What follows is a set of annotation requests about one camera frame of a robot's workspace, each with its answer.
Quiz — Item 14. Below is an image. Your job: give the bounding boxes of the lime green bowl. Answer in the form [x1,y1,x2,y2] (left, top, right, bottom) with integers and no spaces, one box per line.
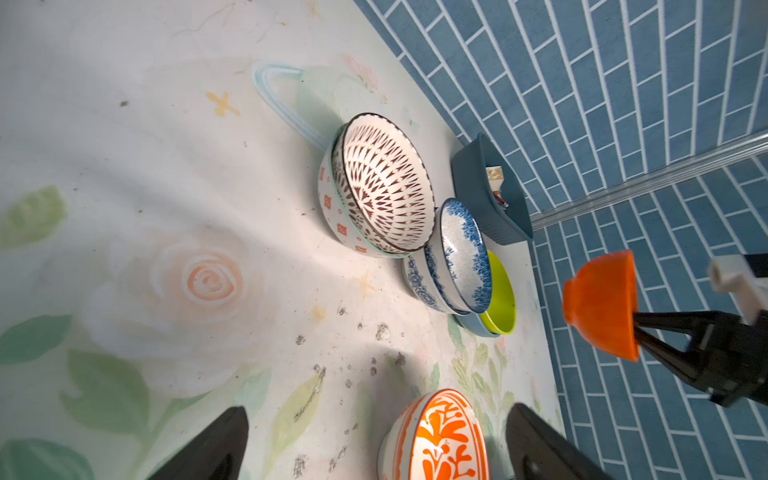
[480,251,517,335]

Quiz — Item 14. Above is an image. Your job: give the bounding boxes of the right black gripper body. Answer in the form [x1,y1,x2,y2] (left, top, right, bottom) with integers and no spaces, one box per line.
[693,311,767,407]

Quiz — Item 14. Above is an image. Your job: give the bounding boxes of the orange floral bowl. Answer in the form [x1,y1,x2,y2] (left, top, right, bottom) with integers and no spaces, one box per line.
[377,388,490,480]

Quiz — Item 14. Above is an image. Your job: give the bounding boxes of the art supplies in bin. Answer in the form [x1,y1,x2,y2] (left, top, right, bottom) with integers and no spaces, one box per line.
[485,166,509,210]

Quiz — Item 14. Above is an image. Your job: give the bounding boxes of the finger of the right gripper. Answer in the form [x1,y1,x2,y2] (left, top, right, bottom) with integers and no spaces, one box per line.
[634,328,713,392]
[633,311,719,336]

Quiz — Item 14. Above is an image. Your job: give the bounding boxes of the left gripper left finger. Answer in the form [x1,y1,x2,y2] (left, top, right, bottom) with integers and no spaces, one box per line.
[149,406,249,480]

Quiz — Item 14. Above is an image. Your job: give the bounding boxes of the plain orange bowl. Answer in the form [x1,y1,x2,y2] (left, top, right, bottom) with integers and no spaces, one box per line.
[563,250,639,362]

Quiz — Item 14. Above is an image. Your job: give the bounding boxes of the blue floral bowl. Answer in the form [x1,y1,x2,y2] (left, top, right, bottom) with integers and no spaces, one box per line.
[402,250,460,315]
[424,198,492,315]

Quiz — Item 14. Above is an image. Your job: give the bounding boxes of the teal plastic bin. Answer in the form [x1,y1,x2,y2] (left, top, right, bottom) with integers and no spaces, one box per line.
[450,133,533,245]

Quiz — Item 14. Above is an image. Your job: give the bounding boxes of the white brown patterned bowl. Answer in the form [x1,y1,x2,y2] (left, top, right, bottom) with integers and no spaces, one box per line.
[330,112,436,256]

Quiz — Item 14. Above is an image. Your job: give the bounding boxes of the green patterned white bowl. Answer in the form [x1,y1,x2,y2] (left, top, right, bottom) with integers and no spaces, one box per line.
[318,127,407,259]

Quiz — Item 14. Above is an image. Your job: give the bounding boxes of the plain blue bowl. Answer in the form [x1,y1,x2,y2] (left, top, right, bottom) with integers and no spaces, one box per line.
[454,313,499,338]

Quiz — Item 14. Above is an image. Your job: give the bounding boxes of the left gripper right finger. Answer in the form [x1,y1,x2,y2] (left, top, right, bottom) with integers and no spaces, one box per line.
[505,403,611,480]

